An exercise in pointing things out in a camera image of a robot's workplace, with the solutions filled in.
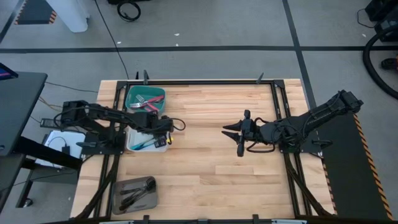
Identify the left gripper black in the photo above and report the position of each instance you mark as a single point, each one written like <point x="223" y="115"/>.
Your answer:
<point x="160" y="126"/>

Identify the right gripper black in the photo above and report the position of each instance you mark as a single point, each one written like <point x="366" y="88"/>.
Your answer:
<point x="253" y="132"/>

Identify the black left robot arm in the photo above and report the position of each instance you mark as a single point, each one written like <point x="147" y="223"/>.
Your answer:
<point x="105" y="113"/>

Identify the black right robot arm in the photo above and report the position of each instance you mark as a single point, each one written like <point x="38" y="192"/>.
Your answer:
<point x="323" y="112"/>

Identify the white plastic bin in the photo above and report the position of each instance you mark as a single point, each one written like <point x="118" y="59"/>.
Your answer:
<point x="132" y="132"/>

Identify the teal plastic bin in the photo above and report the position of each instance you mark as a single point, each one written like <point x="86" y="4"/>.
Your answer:
<point x="130" y="93"/>

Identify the translucent grey plastic bin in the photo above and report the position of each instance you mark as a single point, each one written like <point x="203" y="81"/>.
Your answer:
<point x="149" y="209"/>

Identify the white paper sheet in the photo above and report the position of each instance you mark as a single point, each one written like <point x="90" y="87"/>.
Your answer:
<point x="74" y="138"/>

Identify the small black power adapter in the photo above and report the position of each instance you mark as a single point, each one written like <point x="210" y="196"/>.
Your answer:
<point x="66" y="149"/>

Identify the black power brick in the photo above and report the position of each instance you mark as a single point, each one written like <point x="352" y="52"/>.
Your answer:
<point x="49" y="123"/>

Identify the large black hazard-striped mat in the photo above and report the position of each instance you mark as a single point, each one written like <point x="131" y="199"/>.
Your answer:
<point x="351" y="180"/>

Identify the black floor equipment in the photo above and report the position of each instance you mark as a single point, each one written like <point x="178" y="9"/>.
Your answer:
<point x="127" y="1"/>

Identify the black desk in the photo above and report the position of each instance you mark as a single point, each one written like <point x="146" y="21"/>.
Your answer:
<point x="18" y="109"/>

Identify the white pillar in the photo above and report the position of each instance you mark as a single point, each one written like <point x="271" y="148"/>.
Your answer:
<point x="70" y="15"/>

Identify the person's shoe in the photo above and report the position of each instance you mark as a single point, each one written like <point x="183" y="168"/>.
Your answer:
<point x="390" y="63"/>

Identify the monitor screen corner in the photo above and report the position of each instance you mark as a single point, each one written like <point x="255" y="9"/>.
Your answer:
<point x="6" y="73"/>

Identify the small black hazard-striped mat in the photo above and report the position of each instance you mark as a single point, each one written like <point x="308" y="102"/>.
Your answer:
<point x="34" y="12"/>

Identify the black equipment case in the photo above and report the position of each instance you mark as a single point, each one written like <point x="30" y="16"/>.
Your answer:
<point x="384" y="12"/>

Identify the black aluminium table frame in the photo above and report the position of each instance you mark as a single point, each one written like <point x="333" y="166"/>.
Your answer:
<point x="192" y="82"/>

